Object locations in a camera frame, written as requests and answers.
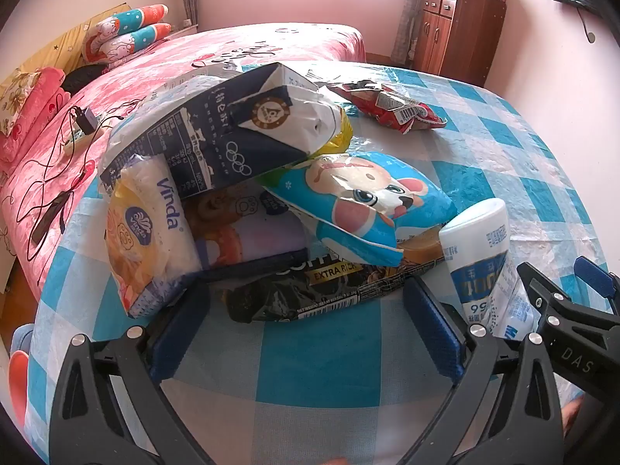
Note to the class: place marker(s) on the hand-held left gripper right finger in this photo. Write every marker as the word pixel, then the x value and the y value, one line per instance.
pixel 433 329

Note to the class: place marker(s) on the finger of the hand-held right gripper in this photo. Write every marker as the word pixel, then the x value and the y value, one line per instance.
pixel 571 344
pixel 596 278

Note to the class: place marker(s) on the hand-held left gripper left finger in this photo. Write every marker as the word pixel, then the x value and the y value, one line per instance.
pixel 179 329

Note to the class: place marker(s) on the white plastic bottle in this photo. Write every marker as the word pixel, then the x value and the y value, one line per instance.
pixel 477 252

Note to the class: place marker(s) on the black coffee packet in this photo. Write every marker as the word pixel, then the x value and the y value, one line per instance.
pixel 310 290

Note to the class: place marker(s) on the blue cartoon snack bag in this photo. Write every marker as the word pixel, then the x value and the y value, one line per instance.
pixel 348 193

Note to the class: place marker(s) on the dark blue white milk carton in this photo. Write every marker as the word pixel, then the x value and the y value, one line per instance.
pixel 218 126

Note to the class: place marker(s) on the yellow snack bag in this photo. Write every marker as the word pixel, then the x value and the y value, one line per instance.
pixel 339 143

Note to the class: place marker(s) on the white tissue pack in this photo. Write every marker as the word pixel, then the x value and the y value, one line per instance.
pixel 155 232

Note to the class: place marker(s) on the purple donut snack bag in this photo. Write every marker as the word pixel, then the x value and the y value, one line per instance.
pixel 252 237

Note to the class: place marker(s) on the black phone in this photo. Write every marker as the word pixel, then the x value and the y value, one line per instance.
pixel 48 218

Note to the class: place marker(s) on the black charger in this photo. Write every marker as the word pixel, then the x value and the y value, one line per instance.
pixel 86 121

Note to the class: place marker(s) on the red snack packet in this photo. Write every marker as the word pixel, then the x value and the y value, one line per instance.
pixel 382 104

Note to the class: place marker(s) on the pink folded quilt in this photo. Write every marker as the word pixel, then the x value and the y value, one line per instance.
pixel 38 101

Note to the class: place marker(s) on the dark cloth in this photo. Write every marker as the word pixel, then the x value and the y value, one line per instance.
pixel 82 77

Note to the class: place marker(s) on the brown wooden cabinet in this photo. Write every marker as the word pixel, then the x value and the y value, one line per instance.
pixel 465 34

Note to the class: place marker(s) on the floral pillow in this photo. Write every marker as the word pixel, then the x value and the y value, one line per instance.
pixel 17 92

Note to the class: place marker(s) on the bed with pink bedspread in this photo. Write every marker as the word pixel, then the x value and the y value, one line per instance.
pixel 271 43

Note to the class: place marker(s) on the yellow wooden headboard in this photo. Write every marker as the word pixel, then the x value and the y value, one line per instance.
pixel 53 48

